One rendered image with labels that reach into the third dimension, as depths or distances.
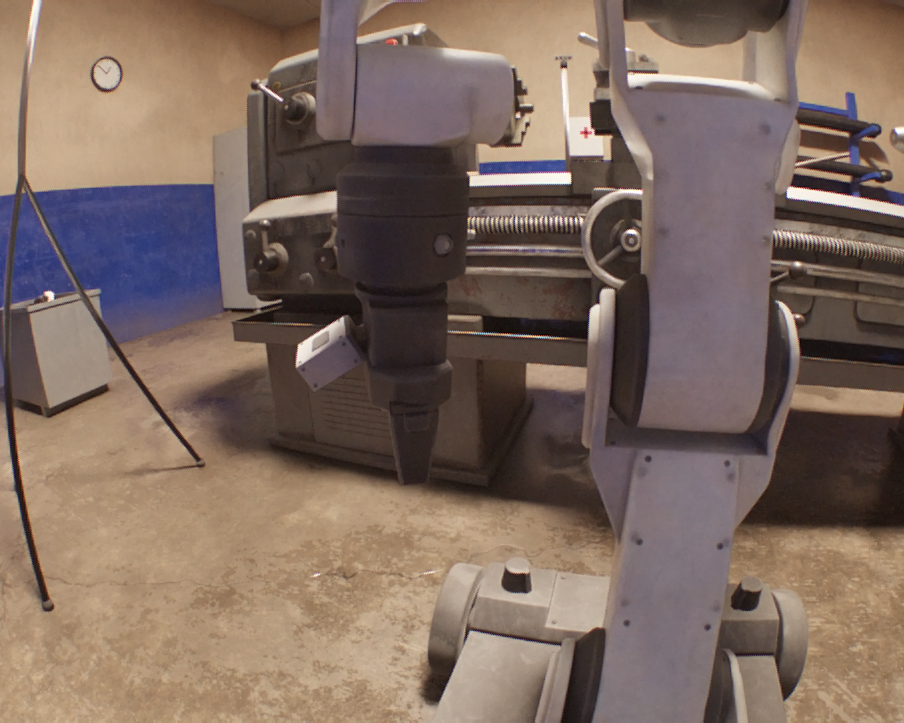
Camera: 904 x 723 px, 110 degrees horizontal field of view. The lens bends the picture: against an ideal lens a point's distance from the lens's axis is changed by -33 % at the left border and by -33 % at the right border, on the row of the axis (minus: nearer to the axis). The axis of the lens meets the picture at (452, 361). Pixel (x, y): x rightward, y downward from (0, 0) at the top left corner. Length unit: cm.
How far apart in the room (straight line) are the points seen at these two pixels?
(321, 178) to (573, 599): 125
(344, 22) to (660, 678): 54
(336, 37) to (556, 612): 70
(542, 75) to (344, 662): 458
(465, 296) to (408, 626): 84
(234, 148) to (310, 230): 364
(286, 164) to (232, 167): 337
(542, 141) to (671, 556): 430
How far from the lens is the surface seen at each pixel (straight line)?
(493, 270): 117
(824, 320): 134
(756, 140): 41
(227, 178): 493
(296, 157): 151
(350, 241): 29
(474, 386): 126
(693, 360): 39
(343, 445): 154
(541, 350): 108
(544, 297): 123
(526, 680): 66
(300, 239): 132
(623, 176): 104
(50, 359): 262
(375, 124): 28
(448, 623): 73
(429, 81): 29
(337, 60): 29
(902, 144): 172
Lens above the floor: 71
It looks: 16 degrees down
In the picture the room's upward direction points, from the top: 2 degrees counter-clockwise
